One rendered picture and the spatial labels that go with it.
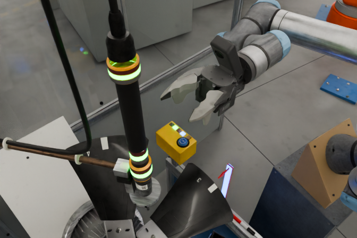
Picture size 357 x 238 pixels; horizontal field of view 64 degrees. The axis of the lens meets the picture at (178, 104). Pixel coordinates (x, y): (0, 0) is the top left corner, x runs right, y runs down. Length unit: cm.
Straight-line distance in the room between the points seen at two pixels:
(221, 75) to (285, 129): 227
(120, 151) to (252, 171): 180
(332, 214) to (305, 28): 75
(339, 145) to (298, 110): 191
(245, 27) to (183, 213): 57
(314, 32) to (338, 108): 250
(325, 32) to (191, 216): 63
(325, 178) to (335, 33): 59
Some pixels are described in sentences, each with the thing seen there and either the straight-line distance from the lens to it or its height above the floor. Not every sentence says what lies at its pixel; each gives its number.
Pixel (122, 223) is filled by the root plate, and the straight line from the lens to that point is 85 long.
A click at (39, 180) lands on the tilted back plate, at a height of 126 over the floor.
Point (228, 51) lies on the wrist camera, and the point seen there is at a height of 174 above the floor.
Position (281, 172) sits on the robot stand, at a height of 100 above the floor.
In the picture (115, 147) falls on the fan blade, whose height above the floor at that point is 143.
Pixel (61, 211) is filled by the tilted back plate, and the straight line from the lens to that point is 104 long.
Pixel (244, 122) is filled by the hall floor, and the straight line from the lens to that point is 279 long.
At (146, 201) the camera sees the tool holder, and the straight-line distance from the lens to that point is 65.
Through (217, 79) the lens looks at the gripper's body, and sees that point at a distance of 58.
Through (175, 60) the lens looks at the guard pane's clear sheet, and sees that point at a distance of 167.
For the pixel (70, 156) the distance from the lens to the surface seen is 64.
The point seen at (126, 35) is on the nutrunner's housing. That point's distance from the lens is 36.
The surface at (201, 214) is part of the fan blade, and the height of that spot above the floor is 118.
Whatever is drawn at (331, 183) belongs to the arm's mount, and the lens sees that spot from 122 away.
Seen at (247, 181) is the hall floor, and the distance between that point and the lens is 242.
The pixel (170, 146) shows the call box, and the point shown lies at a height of 107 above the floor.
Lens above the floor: 205
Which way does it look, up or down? 45 degrees down
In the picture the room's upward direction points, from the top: straight up
